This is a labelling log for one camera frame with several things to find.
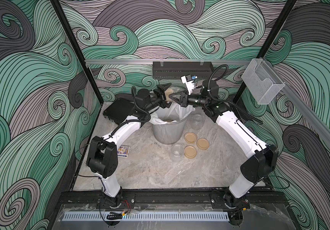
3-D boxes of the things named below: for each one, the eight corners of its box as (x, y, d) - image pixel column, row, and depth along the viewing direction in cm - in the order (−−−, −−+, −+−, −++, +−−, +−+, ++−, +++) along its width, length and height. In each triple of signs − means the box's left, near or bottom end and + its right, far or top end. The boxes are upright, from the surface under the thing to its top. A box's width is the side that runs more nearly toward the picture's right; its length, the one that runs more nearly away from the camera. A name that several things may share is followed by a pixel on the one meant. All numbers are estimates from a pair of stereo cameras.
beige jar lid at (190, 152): (184, 158, 91) (184, 157, 89) (183, 147, 96) (183, 145, 94) (196, 158, 91) (197, 157, 89) (194, 147, 96) (195, 145, 94)
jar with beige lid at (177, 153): (170, 161, 89) (171, 157, 85) (170, 147, 96) (170, 143, 91) (184, 161, 89) (185, 157, 85) (182, 147, 96) (183, 143, 91)
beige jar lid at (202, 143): (197, 149, 95) (198, 148, 93) (195, 139, 100) (196, 138, 98) (209, 149, 95) (210, 148, 93) (207, 139, 100) (208, 138, 98)
